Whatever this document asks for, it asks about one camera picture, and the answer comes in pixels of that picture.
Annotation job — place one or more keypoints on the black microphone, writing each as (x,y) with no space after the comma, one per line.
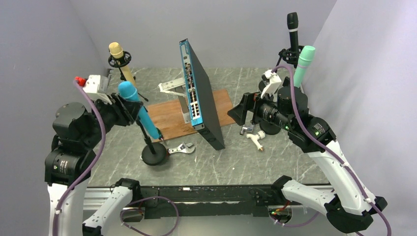
(292,25)

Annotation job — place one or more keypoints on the chrome faucet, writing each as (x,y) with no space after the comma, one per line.
(246,129)

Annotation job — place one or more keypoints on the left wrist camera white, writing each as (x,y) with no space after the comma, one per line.
(95,86)

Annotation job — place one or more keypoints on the white plastic faucet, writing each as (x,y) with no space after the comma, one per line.
(255,139)

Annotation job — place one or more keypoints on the beige microphone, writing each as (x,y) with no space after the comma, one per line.
(116,50)

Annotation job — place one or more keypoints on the black round-base mic stand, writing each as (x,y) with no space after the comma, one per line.
(153,153)

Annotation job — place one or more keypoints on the blue microphone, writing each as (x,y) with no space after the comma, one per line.
(129,93)

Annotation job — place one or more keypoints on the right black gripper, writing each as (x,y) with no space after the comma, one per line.
(239,112)

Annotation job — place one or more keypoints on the black tripod mic stand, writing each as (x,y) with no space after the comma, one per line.
(122,65)

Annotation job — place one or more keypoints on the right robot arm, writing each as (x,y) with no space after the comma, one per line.
(350,207)

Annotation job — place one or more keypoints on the black stand with shock mount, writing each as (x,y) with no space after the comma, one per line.
(287,55)

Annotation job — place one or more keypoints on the black stand of green microphone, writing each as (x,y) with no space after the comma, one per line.
(268,128)

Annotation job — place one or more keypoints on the aluminium frame rail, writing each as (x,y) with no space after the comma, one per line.
(97,195)

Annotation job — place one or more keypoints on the mint green microphone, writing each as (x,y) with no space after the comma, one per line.
(305,59)

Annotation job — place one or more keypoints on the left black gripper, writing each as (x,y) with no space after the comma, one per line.
(127,111)

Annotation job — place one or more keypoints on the wooden board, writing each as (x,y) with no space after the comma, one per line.
(168,116)

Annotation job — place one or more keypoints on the metal bracket holder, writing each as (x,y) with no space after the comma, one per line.
(177,87)

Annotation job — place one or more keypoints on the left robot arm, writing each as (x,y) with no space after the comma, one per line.
(67,166)

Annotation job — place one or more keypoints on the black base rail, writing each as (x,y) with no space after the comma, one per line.
(141,200)

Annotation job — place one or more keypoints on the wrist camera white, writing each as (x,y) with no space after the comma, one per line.
(273,83)
(95,86)

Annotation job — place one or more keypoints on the blue black network switch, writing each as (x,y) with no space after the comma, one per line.
(199,95)

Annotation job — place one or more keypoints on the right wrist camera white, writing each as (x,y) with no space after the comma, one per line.
(273,83)

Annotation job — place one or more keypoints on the adjustable wrench red handle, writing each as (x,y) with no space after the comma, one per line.
(183,148)

